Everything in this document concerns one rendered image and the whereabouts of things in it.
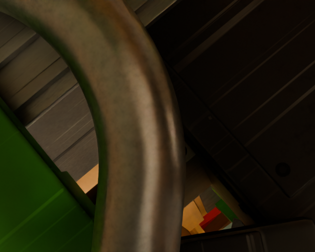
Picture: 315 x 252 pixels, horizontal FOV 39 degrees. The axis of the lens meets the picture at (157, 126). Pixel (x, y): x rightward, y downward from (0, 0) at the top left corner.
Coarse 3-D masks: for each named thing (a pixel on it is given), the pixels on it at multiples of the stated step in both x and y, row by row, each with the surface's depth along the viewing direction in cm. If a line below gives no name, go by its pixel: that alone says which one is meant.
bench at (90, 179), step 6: (96, 168) 96; (90, 174) 96; (96, 174) 99; (78, 180) 94; (84, 180) 97; (90, 180) 99; (96, 180) 102; (84, 186) 100; (90, 186) 103; (84, 192) 103
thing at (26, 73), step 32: (128, 0) 19; (160, 0) 20; (0, 32) 20; (32, 32) 19; (0, 64) 19; (32, 64) 20; (64, 64) 19; (0, 96) 20; (32, 96) 19; (64, 96) 20
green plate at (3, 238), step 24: (0, 120) 17; (0, 144) 17; (24, 144) 17; (0, 168) 17; (24, 168) 17; (48, 168) 17; (0, 192) 17; (24, 192) 17; (48, 192) 17; (72, 192) 17; (0, 216) 17; (24, 216) 17; (48, 216) 17; (72, 216) 17; (0, 240) 17; (24, 240) 17; (48, 240) 17; (72, 240) 17
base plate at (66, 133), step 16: (80, 96) 62; (48, 112) 60; (64, 112) 63; (80, 112) 66; (32, 128) 61; (48, 128) 64; (64, 128) 67; (80, 128) 70; (48, 144) 67; (64, 144) 71; (80, 144) 75; (96, 144) 80; (64, 160) 76; (80, 160) 81; (96, 160) 86; (80, 176) 87
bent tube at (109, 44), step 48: (0, 0) 15; (48, 0) 14; (96, 0) 14; (96, 48) 14; (144, 48) 14; (96, 96) 14; (144, 96) 14; (144, 144) 14; (144, 192) 14; (96, 240) 14; (144, 240) 14
